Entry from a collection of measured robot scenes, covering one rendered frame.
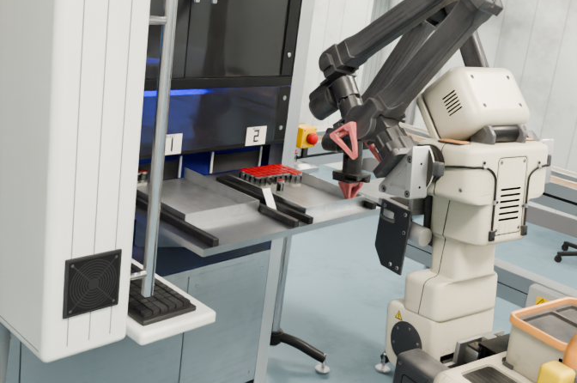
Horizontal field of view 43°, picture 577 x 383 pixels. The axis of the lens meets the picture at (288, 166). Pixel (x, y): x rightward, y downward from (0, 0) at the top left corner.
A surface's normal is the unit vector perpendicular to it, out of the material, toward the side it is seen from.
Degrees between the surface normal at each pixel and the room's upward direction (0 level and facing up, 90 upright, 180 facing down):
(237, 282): 90
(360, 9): 90
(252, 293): 90
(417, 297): 90
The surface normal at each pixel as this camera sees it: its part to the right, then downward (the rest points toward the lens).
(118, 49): 0.70, 0.27
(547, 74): -0.63, 0.13
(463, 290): 0.58, 0.15
